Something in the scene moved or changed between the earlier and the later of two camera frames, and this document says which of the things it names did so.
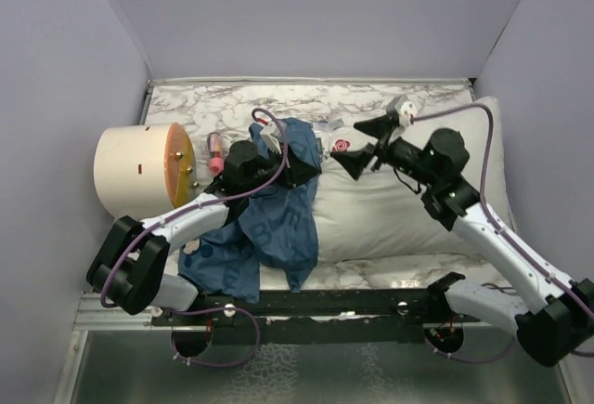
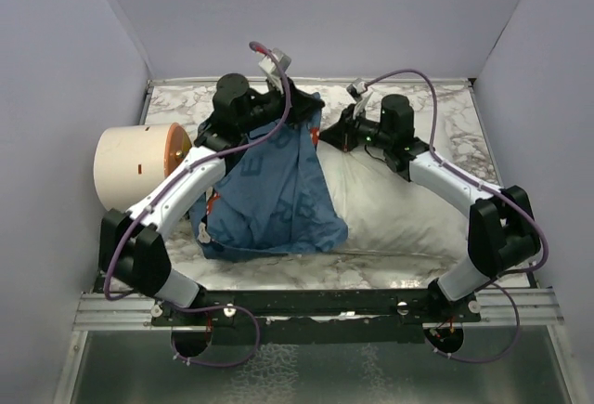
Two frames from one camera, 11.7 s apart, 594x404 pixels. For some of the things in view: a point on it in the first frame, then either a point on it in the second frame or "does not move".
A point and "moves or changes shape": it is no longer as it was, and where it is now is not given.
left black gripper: [296, 171] → [301, 102]
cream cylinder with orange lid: [144, 170] does not move
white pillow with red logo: [381, 215] moves or changes shape
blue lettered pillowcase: [274, 225] moves or changes shape
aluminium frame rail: [92, 316] does not move
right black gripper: [355, 161] → [342, 134]
